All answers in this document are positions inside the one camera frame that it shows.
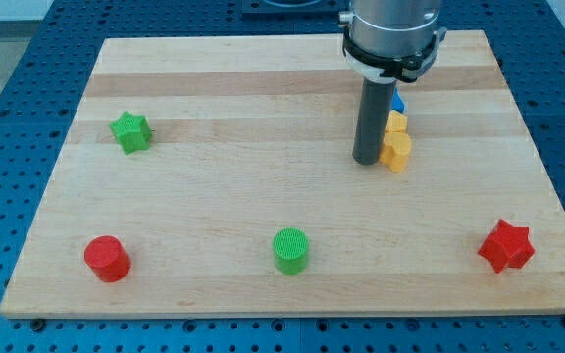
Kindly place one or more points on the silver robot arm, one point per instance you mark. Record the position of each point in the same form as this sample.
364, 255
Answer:
391, 28

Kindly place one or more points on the green star block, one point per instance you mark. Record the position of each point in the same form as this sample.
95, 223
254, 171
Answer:
132, 132

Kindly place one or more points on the red star block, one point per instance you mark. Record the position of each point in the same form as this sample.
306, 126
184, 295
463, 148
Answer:
507, 246

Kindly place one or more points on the green cylinder block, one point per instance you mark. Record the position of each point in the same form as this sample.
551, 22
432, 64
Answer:
291, 251

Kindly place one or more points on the wooden board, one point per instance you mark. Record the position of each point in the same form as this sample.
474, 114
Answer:
253, 134

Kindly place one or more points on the yellow heart block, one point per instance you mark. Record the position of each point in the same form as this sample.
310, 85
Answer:
396, 150

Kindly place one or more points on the dark grey pointer rod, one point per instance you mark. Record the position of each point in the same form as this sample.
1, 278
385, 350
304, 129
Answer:
375, 104

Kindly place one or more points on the yellow hexagon block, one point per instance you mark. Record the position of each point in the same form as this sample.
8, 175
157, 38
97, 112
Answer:
397, 122

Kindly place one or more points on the blue block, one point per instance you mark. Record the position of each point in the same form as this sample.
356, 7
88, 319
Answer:
397, 102

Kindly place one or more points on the black white mounting collar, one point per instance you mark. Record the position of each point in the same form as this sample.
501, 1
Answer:
384, 70

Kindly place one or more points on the red cylinder block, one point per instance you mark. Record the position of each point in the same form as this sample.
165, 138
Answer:
107, 258

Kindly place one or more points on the dark blue base plate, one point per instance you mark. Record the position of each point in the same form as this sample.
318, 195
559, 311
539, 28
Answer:
255, 8

